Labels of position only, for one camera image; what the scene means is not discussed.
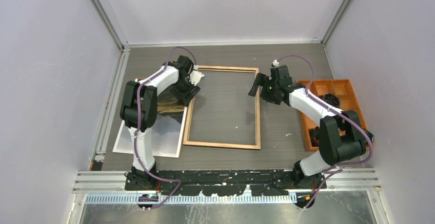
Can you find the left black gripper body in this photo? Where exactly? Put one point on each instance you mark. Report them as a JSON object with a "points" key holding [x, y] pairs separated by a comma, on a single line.
{"points": [[185, 90]]}

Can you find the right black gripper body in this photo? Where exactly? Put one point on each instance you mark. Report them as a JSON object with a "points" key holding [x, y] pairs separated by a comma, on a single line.
{"points": [[269, 92]]}

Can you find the landscape photo print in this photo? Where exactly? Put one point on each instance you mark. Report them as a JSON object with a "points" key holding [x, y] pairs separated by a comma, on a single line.
{"points": [[166, 133]]}

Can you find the wooden picture frame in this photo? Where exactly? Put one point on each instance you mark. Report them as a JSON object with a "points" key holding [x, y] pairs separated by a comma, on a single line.
{"points": [[257, 145]]}

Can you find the clear acrylic sheet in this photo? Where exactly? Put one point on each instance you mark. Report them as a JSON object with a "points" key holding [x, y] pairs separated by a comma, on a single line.
{"points": [[223, 112]]}

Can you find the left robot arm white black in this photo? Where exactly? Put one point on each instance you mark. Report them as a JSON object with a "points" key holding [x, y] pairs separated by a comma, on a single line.
{"points": [[139, 112]]}

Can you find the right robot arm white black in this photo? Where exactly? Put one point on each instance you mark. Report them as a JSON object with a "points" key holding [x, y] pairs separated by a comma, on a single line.
{"points": [[341, 137]]}

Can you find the black rolled tie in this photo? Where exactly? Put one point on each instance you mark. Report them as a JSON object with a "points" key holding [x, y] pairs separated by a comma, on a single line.
{"points": [[332, 100]]}

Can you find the dark red rolled tie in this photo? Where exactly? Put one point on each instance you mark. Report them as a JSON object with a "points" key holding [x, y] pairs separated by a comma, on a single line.
{"points": [[314, 135]]}

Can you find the orange compartment tray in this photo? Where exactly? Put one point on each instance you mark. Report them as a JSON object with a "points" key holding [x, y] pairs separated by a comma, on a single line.
{"points": [[342, 89]]}

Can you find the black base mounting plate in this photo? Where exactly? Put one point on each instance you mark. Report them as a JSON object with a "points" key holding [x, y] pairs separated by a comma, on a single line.
{"points": [[274, 182]]}

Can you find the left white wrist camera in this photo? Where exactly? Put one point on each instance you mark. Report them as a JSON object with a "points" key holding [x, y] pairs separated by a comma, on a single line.
{"points": [[195, 77]]}

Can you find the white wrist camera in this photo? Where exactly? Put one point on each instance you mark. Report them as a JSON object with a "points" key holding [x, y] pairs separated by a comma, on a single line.
{"points": [[275, 64], [195, 77]]}

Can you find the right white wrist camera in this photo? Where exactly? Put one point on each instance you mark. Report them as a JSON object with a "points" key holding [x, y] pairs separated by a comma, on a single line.
{"points": [[275, 64]]}

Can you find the aluminium front rail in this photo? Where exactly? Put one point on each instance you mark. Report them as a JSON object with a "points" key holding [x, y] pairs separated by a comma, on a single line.
{"points": [[104, 187]]}

